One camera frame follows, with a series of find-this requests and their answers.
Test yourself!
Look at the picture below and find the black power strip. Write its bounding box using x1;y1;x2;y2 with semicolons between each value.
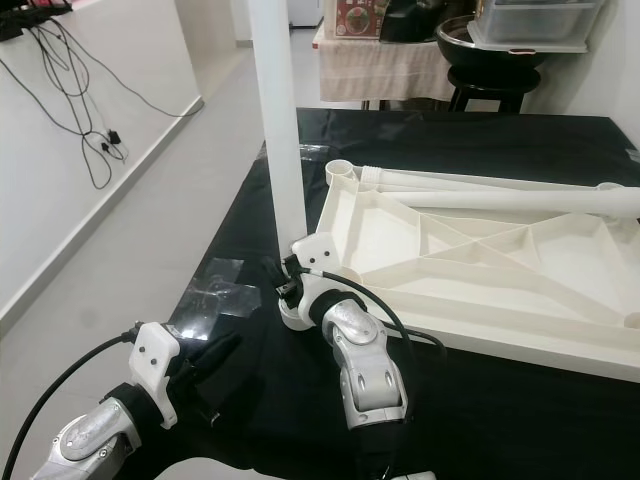
0;0;73;29

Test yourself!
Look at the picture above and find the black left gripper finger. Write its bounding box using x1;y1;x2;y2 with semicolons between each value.
187;334;217;385
207;330;245;381

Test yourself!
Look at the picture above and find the red printed box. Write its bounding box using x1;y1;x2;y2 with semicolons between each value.
325;0;383;41

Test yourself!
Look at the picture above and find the clear plastic storage box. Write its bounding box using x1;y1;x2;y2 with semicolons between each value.
468;0;611;53

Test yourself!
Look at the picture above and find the black bag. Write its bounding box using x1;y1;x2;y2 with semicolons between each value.
380;0;446;43

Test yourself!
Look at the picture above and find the white fridge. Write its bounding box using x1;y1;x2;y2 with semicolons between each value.
287;0;326;27

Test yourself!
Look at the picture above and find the thin black wall cable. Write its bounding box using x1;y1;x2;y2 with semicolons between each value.
60;20;201;116

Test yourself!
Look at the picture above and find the black looping power cable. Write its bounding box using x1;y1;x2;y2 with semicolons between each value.
20;20;126;191

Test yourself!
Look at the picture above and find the beige table cover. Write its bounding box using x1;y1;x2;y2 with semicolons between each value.
315;40;456;106

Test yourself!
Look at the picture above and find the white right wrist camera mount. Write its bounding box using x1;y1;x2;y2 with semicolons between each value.
290;232;343;313

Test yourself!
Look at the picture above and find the black metal bowl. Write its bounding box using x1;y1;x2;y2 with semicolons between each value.
435;15;551;69

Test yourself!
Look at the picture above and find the black table cloth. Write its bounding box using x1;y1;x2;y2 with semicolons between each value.
160;108;640;480

